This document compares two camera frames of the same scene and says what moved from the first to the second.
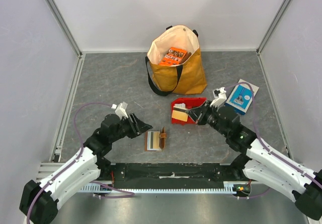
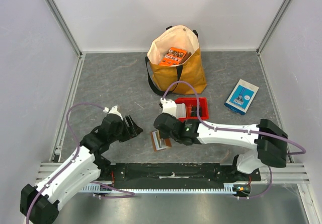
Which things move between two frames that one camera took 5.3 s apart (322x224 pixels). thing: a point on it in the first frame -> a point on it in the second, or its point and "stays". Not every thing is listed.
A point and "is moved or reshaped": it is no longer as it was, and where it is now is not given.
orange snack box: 173,57 stays
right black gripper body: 202,113 -> 168,135
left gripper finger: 142,127 -> 133,129
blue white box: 241,96 stays
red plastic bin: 189,102 stays
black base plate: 170,175 stays
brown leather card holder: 162,136 is moved or reshaped
